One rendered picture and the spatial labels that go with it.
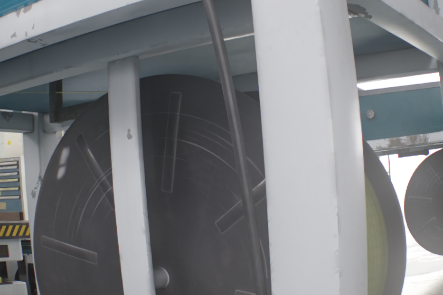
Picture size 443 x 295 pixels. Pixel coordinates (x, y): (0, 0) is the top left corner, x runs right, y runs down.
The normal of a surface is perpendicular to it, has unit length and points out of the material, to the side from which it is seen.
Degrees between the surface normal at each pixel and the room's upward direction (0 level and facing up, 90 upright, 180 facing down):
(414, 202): 90
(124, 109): 90
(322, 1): 90
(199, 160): 90
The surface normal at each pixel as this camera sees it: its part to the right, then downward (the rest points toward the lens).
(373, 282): 0.84, 0.05
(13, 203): -0.33, -0.07
